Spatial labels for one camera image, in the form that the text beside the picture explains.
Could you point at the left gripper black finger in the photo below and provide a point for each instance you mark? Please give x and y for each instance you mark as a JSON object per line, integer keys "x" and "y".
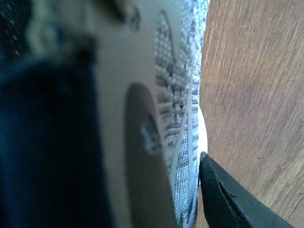
{"x": 227, "y": 204}

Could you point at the grey knit sneaker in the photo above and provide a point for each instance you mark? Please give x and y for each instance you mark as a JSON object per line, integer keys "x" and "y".
{"x": 100, "y": 124}

